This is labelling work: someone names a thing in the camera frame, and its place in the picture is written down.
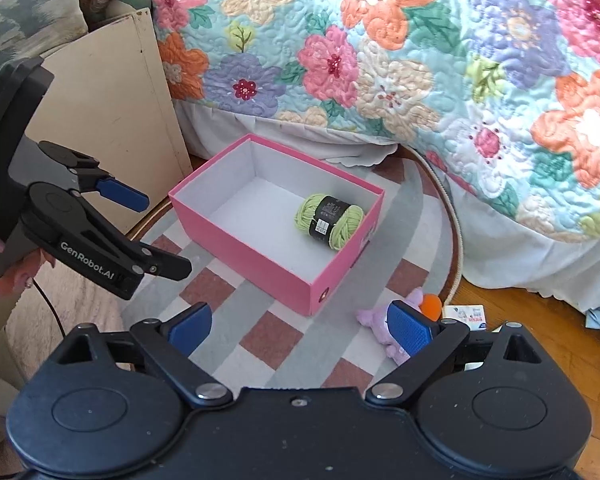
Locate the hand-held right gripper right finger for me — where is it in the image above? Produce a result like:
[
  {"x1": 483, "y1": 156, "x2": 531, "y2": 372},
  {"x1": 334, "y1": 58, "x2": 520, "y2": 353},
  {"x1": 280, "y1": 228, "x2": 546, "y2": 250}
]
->
[{"x1": 365, "y1": 300, "x2": 546, "y2": 408}]

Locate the floral quilt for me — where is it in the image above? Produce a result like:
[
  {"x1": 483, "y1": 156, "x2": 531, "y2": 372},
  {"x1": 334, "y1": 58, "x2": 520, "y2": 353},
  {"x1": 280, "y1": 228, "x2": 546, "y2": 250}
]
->
[{"x1": 147, "y1": 0, "x2": 600, "y2": 243}]

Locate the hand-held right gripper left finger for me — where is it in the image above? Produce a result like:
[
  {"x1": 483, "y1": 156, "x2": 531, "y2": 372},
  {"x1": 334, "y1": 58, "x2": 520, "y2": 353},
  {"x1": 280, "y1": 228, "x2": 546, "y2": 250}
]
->
[{"x1": 52, "y1": 302, "x2": 236, "y2": 409}]

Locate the beige nightstand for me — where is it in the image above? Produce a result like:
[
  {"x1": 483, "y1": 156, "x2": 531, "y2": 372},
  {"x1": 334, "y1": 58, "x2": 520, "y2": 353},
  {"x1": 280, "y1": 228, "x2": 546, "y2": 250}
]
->
[{"x1": 27, "y1": 7, "x2": 196, "y2": 241}]

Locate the green yarn ball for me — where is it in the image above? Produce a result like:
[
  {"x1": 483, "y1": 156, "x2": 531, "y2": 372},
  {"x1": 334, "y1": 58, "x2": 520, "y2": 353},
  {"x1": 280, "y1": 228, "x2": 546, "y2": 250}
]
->
[{"x1": 294, "y1": 193, "x2": 365, "y2": 250}]

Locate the white tissue pack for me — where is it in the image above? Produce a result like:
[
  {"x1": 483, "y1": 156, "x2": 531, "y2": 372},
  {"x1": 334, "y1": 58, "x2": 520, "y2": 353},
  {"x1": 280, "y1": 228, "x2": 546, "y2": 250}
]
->
[{"x1": 441, "y1": 304, "x2": 488, "y2": 332}]

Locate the person's beige clothing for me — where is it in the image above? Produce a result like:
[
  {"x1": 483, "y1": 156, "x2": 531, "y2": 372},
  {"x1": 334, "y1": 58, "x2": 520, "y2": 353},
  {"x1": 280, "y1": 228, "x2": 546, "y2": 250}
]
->
[{"x1": 0, "y1": 265, "x2": 131, "y2": 466}]

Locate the person's left hand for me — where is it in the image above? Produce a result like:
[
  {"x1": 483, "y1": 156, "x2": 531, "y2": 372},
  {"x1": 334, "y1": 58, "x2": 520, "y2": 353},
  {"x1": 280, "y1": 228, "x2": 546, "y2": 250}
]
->
[{"x1": 0, "y1": 226, "x2": 57, "y2": 307}]

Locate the pink cardboard box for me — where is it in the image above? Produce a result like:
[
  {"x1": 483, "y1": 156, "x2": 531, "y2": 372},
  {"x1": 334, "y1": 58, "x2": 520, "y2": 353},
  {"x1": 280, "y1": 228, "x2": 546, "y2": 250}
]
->
[{"x1": 168, "y1": 133, "x2": 385, "y2": 317}]

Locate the checkered round rug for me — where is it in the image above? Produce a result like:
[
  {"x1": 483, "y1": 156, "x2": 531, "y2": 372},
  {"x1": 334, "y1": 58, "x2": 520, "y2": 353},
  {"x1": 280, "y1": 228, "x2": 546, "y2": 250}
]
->
[{"x1": 120, "y1": 145, "x2": 463, "y2": 391}]

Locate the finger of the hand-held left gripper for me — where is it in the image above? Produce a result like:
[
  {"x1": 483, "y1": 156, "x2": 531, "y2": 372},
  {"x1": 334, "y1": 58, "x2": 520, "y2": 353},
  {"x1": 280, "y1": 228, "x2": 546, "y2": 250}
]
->
[
  {"x1": 37, "y1": 141, "x2": 151, "y2": 213},
  {"x1": 40, "y1": 200, "x2": 194, "y2": 302}
]

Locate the grey patterned pillow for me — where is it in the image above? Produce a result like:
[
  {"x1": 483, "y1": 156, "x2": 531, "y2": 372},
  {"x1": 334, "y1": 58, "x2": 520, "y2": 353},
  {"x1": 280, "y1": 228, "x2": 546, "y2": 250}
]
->
[{"x1": 0, "y1": 0, "x2": 88, "y2": 106}]

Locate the black cable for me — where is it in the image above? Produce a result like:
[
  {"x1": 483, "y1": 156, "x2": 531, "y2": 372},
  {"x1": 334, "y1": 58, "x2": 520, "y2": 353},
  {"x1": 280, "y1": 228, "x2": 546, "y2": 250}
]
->
[{"x1": 30, "y1": 277, "x2": 68, "y2": 343}]

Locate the purple plush toy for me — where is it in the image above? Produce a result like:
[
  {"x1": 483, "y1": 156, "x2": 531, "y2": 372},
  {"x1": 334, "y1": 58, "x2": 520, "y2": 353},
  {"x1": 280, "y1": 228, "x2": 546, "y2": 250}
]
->
[{"x1": 356, "y1": 287, "x2": 426, "y2": 366}]

